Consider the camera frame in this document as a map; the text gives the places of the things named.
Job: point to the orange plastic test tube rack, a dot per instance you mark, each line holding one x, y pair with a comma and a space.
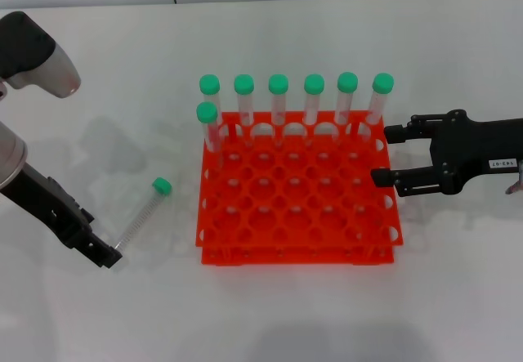
298, 257

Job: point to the green capped clear test tube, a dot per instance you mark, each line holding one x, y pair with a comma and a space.
206, 113
244, 84
278, 84
209, 84
314, 84
143, 215
347, 82
383, 83

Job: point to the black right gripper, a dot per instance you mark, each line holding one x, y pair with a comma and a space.
478, 145

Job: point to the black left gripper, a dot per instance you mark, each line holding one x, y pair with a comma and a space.
49, 202

